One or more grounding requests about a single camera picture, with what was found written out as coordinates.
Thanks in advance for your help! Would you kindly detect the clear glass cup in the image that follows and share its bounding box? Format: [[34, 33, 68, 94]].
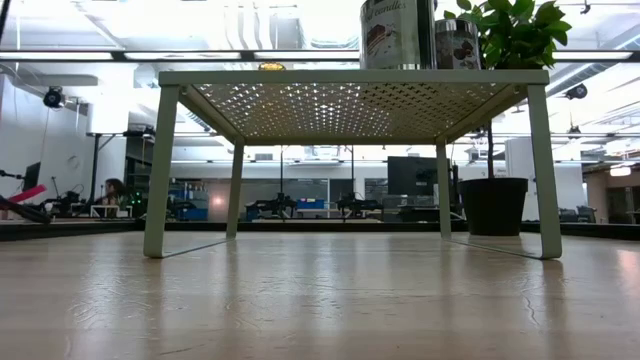
[[359, 0, 437, 71]]

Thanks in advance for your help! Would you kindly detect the black background monitor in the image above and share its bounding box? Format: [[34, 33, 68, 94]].
[[387, 155, 441, 197]]

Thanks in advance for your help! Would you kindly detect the small black side monitor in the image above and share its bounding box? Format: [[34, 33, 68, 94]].
[[22, 161, 43, 193]]

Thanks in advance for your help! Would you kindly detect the clear jar with printed label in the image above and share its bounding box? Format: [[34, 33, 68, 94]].
[[433, 18, 482, 71]]

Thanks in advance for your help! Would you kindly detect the black plant pot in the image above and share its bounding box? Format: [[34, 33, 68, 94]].
[[457, 176, 530, 237]]

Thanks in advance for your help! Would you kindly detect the green perforated metal shelf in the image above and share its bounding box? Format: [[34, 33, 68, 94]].
[[143, 68, 564, 261]]

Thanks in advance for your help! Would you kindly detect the person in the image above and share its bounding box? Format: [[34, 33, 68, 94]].
[[101, 177, 130, 208]]

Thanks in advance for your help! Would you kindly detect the black background robot station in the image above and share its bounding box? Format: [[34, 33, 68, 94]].
[[335, 191, 384, 222], [244, 191, 299, 222]]

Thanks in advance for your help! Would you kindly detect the blue cabinet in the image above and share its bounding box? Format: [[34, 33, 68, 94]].
[[167, 181, 210, 223]]

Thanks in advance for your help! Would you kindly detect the black ceiling camera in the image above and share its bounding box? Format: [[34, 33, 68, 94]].
[[564, 82, 589, 101], [42, 85, 67, 110]]

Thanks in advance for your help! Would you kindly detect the green leafy plant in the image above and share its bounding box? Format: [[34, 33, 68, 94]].
[[443, 0, 573, 180]]

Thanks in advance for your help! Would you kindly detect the red padded bar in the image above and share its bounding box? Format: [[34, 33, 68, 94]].
[[6, 183, 49, 205]]

